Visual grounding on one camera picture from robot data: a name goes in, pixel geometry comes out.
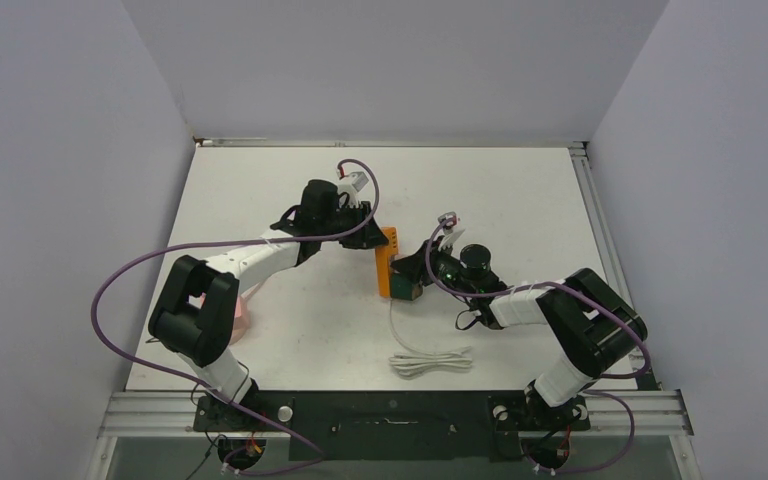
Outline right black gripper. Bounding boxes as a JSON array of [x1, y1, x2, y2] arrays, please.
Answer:
[[395, 235, 478, 298]]

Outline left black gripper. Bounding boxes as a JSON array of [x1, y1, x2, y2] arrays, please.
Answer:
[[317, 201, 386, 250]]

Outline orange power strip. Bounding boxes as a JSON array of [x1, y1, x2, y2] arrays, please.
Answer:
[[374, 226, 399, 298]]

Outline pink round socket base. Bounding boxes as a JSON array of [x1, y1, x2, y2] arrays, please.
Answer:
[[229, 292, 253, 345]]

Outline green cube socket adapter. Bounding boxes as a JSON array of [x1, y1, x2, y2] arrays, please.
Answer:
[[389, 272, 424, 301]]

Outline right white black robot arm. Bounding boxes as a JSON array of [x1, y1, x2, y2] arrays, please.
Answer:
[[390, 240, 648, 428]]

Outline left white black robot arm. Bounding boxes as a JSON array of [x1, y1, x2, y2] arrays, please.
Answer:
[[148, 172, 388, 430]]

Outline white power strip cable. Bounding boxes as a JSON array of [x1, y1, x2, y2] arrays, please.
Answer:
[[387, 299, 475, 380]]

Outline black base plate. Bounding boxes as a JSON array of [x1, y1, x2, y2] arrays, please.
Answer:
[[192, 390, 591, 463]]

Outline aluminium frame rail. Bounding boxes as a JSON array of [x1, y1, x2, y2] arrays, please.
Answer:
[[569, 141, 654, 372]]

